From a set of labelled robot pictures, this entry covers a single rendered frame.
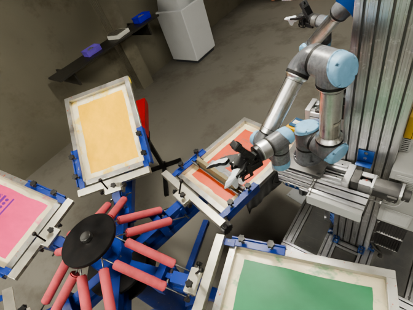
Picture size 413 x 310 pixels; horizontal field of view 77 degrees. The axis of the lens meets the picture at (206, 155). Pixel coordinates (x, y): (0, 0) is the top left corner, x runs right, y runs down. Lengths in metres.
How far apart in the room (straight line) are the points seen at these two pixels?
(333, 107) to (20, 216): 2.09
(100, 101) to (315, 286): 2.01
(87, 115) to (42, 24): 2.90
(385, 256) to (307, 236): 0.54
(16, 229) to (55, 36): 3.55
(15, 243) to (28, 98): 3.18
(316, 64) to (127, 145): 1.54
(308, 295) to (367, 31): 1.17
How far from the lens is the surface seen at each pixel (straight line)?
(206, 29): 6.01
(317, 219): 2.52
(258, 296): 1.51
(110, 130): 2.26
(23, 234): 2.26
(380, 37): 1.22
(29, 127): 5.14
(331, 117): 1.17
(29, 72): 5.04
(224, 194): 1.83
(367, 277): 1.56
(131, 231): 1.60
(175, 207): 1.78
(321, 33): 1.73
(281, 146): 1.04
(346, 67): 1.05
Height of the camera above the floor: 2.39
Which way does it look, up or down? 43 degrees down
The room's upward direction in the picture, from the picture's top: 23 degrees counter-clockwise
